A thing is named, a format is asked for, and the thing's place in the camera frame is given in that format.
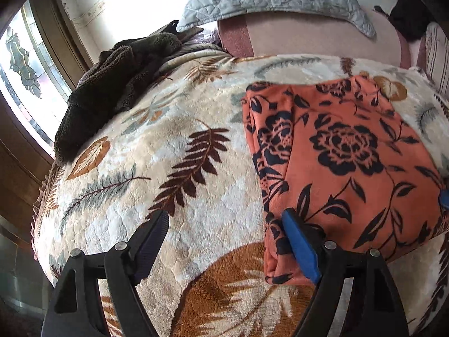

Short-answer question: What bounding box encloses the black cloth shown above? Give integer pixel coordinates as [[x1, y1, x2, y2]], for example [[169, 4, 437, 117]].
[[375, 0, 435, 41]]

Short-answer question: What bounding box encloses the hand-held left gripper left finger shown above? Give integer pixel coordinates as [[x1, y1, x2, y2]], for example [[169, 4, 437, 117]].
[[41, 210, 171, 337]]

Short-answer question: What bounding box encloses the cream leaf-print plush blanket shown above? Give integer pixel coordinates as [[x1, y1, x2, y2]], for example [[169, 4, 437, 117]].
[[30, 47, 449, 337]]

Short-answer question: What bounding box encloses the striped pillow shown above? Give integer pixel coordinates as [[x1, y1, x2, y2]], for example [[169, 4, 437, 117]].
[[417, 21, 449, 94]]

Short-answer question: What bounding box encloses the purple satin cloth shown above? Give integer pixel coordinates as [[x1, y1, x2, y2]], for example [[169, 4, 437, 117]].
[[175, 28, 227, 55]]

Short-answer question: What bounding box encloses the orange black floral garment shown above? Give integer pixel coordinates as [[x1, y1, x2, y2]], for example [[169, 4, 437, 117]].
[[240, 74, 449, 286]]

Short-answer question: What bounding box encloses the dark brown fleece cloth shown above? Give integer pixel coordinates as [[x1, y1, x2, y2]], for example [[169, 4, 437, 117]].
[[52, 31, 183, 165]]

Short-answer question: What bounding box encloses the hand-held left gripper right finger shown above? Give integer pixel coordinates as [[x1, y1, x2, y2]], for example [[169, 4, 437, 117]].
[[282, 208, 409, 337]]

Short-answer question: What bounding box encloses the stained glass window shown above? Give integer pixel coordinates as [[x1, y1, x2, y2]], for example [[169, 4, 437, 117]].
[[0, 2, 76, 155]]

